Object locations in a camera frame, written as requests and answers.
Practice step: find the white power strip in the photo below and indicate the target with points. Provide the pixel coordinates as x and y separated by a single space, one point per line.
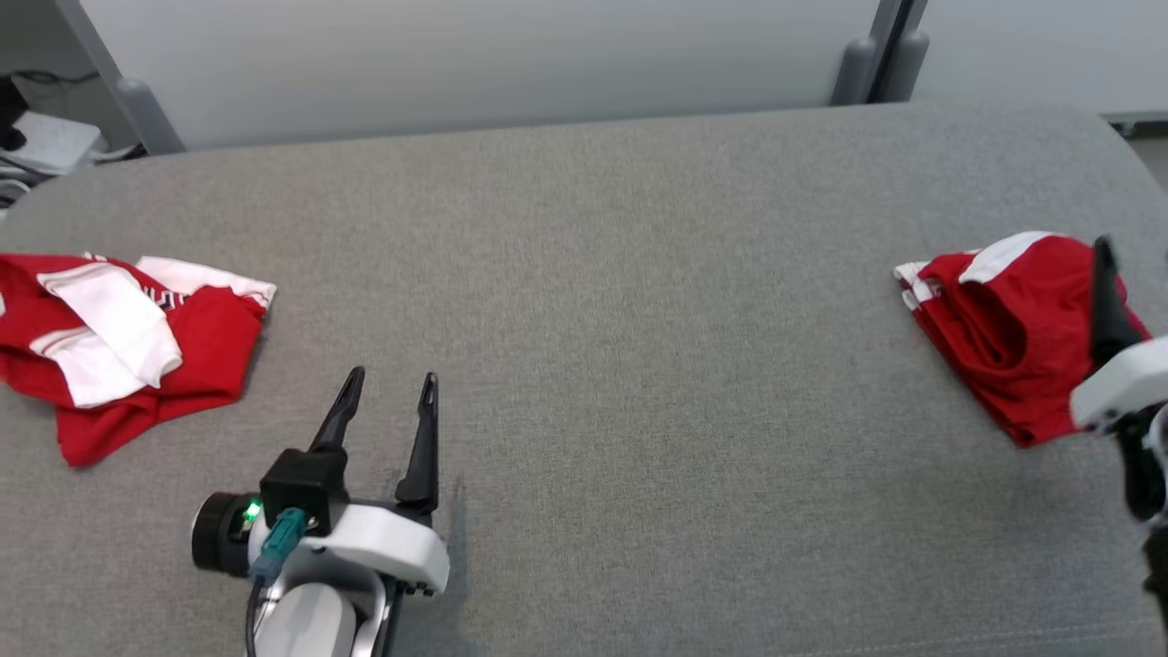
55 141

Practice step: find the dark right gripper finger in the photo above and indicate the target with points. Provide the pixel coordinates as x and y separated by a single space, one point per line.
1109 310

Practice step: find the red shirt with white sleeves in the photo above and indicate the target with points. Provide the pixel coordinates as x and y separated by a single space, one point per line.
210 347

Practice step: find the grey rounded partition foot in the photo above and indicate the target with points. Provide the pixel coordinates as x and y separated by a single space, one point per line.
853 73
903 68
151 119

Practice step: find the grey partition base rail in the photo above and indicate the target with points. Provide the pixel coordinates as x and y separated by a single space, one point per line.
1136 120

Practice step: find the black plug adapter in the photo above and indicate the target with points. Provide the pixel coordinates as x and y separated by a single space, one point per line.
11 119

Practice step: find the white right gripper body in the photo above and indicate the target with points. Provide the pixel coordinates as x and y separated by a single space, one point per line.
1127 383

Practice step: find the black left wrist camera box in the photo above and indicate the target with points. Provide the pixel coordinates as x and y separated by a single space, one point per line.
301 484

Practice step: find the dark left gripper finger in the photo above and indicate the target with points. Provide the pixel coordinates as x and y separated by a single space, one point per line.
424 456
342 415

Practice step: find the red shorts with white stripe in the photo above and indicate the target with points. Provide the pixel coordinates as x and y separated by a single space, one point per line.
1004 338

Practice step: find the grey partition post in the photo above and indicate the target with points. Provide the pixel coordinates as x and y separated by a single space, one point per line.
912 14
96 46
885 18

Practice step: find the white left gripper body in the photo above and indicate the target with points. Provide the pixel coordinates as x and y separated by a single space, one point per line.
383 543

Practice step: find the teal left camera connector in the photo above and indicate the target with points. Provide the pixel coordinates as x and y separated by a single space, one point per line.
281 543

